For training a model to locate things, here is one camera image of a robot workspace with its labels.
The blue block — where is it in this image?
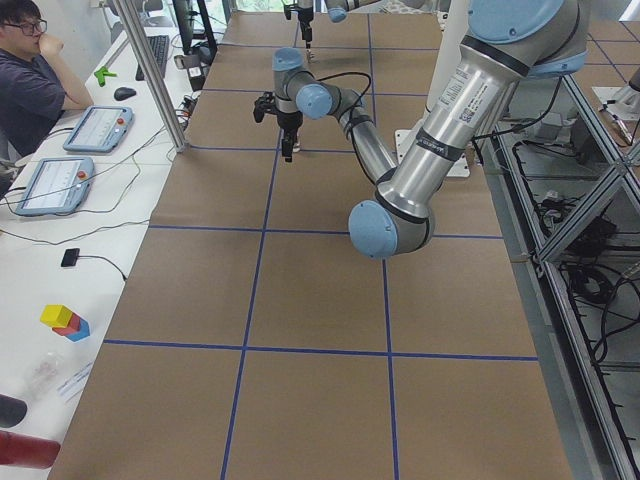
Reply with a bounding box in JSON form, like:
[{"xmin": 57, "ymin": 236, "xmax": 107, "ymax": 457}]
[{"xmin": 65, "ymin": 318, "xmax": 90, "ymax": 342}]

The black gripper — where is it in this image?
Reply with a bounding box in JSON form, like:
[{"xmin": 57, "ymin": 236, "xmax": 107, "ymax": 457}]
[
  {"xmin": 277, "ymin": 111, "xmax": 303, "ymax": 162},
  {"xmin": 298, "ymin": 8, "xmax": 313, "ymax": 48}
]

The near teach pendant tablet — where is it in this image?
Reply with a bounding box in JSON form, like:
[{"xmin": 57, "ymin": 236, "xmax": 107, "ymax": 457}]
[{"xmin": 14, "ymin": 156, "xmax": 95, "ymax": 217}]

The black camera cable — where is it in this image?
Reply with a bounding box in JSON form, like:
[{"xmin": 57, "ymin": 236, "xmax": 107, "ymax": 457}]
[{"xmin": 317, "ymin": 72, "xmax": 374, "ymax": 119}]

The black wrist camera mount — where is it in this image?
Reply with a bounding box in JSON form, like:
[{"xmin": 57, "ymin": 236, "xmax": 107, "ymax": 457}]
[
  {"xmin": 253, "ymin": 91, "xmax": 277, "ymax": 123},
  {"xmin": 283, "ymin": 4, "xmax": 295, "ymax": 20}
]

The black keyboard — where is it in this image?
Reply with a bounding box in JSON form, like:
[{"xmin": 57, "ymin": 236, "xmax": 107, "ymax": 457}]
[{"xmin": 147, "ymin": 35, "xmax": 171, "ymax": 79}]

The black cylinder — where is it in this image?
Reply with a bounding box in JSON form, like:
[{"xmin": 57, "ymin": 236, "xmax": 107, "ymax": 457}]
[{"xmin": 0, "ymin": 394, "xmax": 28, "ymax": 428}]

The aluminium frame post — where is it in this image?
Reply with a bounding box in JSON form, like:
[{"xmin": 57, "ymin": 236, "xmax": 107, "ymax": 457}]
[{"xmin": 113, "ymin": 0, "xmax": 187, "ymax": 153}]

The clear plastic bag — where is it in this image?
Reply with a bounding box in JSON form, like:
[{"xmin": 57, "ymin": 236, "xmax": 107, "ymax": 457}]
[{"xmin": 24, "ymin": 351, "xmax": 66, "ymax": 400}]

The red block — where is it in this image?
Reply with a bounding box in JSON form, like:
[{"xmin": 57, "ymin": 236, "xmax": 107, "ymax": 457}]
[{"xmin": 52, "ymin": 314, "xmax": 82, "ymax": 337}]

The yellow block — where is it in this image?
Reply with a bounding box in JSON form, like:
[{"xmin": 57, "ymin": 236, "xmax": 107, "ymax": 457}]
[{"xmin": 40, "ymin": 304, "xmax": 73, "ymax": 328}]

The white camera mast with base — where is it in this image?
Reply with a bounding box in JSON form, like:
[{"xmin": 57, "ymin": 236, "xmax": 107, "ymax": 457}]
[{"xmin": 394, "ymin": 0, "xmax": 496, "ymax": 179}]

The green plastic clamp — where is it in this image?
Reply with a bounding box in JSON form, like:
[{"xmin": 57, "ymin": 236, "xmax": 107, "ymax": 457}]
[{"xmin": 93, "ymin": 65, "xmax": 117, "ymax": 87}]

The red cylinder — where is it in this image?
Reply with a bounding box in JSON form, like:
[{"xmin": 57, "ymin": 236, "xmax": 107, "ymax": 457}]
[{"xmin": 1, "ymin": 430, "xmax": 61, "ymax": 469}]

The teach pendant tablet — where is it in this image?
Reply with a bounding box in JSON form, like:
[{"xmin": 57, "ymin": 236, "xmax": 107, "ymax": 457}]
[
  {"xmin": 63, "ymin": 106, "xmax": 134, "ymax": 154},
  {"xmin": 14, "ymin": 156, "xmax": 95, "ymax": 217}
]

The far teach pendant tablet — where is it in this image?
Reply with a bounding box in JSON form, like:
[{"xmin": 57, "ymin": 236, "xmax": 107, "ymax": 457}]
[{"xmin": 63, "ymin": 106, "xmax": 134, "ymax": 154}]

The seated person dark shirt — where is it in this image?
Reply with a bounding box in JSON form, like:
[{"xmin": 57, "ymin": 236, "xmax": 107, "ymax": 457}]
[{"xmin": 1, "ymin": 1, "xmax": 93, "ymax": 157}]

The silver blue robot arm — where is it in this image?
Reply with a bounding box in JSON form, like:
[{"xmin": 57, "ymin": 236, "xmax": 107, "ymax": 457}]
[
  {"xmin": 282, "ymin": 0, "xmax": 375, "ymax": 49},
  {"xmin": 272, "ymin": 1, "xmax": 591, "ymax": 259}
]

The black monitor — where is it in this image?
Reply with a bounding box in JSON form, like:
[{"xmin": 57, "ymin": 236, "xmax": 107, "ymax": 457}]
[{"xmin": 172, "ymin": 0, "xmax": 218, "ymax": 63}]

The black computer mouse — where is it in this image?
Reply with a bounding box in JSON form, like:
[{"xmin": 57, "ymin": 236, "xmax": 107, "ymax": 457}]
[{"xmin": 113, "ymin": 87, "xmax": 137, "ymax": 101}]

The small black box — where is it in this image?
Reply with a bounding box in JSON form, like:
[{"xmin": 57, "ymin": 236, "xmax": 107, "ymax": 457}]
[{"xmin": 60, "ymin": 248, "xmax": 80, "ymax": 268}]

